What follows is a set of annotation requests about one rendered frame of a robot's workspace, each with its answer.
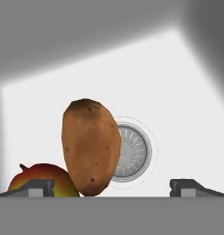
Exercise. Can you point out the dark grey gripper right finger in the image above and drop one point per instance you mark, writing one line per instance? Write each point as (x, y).
(187, 184)

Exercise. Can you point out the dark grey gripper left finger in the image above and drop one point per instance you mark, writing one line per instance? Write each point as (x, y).
(37, 185)

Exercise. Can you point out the round metal sink drain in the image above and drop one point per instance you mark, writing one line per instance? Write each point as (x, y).
(133, 153)

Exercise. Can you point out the white sink basin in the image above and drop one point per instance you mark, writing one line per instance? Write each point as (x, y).
(165, 101)

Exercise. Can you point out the red yellow mango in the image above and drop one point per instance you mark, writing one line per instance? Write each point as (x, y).
(43, 173)

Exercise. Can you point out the brown potato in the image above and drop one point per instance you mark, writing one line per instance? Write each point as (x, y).
(91, 147)

